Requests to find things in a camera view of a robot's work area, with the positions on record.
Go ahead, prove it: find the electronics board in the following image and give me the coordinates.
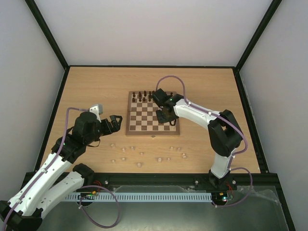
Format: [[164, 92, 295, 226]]
[[77, 191, 99, 200], [212, 191, 234, 203]]

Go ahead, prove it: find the right electronics board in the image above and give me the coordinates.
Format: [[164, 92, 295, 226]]
[[212, 191, 234, 203]]

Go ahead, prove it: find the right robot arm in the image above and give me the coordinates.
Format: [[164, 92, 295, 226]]
[[152, 89, 244, 189]]

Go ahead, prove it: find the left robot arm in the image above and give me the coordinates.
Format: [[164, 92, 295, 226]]
[[0, 108, 122, 231]]

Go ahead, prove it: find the left electronics board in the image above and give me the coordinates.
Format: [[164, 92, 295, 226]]
[[77, 191, 99, 200]]

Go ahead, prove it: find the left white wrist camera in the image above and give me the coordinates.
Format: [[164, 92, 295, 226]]
[[89, 103, 103, 116]]

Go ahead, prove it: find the wooden chess board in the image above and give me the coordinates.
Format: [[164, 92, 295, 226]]
[[126, 90, 180, 136]]

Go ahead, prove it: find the black cage frame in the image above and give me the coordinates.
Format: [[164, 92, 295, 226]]
[[22, 0, 295, 231]]

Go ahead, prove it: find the light blue cable duct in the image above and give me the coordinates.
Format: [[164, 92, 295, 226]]
[[64, 191, 212, 203]]

